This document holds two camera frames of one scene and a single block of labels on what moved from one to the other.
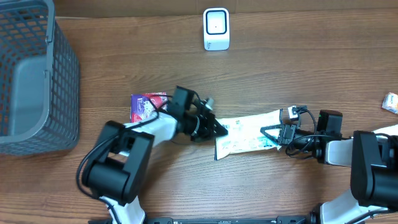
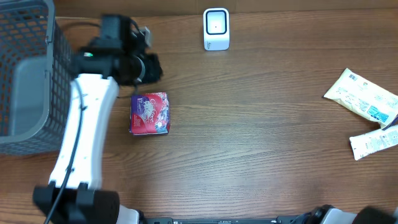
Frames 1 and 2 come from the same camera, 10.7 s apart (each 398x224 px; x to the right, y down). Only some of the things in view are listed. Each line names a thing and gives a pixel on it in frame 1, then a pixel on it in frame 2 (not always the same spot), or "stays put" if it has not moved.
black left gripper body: (198, 127) → (143, 71)
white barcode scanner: (216, 28) stays put
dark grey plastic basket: (40, 81) stays put
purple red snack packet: (141, 107) stays put
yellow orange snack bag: (244, 132) → (364, 98)
